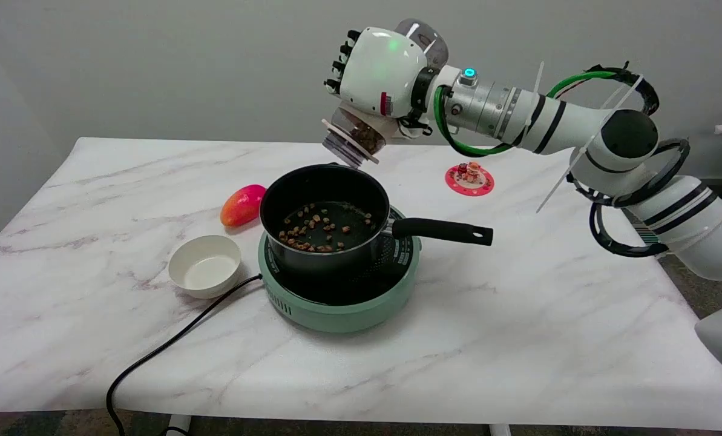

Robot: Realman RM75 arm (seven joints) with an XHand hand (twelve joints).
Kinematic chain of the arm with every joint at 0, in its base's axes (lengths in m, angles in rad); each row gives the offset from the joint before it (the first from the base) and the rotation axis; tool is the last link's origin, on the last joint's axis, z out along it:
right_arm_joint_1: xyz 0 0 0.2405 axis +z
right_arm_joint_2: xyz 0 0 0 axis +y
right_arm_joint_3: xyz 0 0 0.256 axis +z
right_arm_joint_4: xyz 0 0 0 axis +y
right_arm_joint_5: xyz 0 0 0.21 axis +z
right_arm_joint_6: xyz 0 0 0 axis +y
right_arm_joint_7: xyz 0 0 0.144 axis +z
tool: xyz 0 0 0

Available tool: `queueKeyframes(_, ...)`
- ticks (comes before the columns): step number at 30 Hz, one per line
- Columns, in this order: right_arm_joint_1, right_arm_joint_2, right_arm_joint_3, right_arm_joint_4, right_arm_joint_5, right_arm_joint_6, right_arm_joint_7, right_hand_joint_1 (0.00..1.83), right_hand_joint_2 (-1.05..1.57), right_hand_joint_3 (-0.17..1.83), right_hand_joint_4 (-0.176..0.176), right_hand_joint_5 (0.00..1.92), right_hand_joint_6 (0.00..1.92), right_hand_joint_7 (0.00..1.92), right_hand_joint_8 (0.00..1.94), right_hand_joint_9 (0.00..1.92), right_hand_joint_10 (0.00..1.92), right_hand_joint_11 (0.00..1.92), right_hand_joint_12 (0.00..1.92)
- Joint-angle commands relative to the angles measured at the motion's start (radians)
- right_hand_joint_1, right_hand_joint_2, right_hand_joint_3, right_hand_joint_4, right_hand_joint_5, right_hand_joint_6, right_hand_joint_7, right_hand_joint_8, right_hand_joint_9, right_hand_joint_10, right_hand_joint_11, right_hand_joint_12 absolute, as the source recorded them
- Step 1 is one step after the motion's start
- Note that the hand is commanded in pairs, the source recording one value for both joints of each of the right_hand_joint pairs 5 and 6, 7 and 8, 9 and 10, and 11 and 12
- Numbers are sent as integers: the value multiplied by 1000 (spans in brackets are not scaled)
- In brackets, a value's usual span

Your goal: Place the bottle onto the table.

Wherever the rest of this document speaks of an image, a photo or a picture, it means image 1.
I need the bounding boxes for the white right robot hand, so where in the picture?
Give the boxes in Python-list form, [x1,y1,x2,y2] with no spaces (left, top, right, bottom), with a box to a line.
[323,27,441,140]

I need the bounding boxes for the clear bottle with white sleeve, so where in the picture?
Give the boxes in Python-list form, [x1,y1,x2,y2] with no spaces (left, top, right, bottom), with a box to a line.
[321,18,450,169]

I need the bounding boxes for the red round coaster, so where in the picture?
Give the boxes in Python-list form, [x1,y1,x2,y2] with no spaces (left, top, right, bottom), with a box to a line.
[445,163,495,197]

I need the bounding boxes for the brown roasted nuts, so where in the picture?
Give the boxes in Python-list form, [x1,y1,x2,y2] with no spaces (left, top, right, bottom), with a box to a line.
[278,206,375,253]

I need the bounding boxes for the red yellow mango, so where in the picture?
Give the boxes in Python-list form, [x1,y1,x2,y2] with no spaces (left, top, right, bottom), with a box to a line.
[220,184,267,228]

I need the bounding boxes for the white zip tie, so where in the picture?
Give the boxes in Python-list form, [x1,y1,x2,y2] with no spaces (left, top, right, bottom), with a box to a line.
[536,74,645,214]

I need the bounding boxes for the green induction cooker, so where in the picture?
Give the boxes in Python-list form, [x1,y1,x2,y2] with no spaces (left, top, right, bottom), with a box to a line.
[258,205,423,334]

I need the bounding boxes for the white ceramic bowl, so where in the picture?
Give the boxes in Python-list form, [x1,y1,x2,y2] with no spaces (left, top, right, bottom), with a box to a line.
[168,235,242,300]

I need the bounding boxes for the green robot cable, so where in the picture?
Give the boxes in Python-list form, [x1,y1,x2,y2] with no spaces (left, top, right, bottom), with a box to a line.
[433,70,618,158]

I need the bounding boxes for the black saucepan with handle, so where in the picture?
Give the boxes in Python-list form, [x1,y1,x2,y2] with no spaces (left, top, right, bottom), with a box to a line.
[260,162,494,277]

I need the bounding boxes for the black cable sheath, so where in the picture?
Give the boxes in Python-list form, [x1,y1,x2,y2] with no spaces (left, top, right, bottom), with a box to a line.
[583,61,661,117]

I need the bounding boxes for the black cable loop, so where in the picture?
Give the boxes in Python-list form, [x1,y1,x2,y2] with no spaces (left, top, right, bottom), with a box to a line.
[589,202,671,259]
[566,138,692,209]

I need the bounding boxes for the black power cord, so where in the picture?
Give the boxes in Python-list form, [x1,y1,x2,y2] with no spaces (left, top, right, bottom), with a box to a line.
[105,274,264,436]

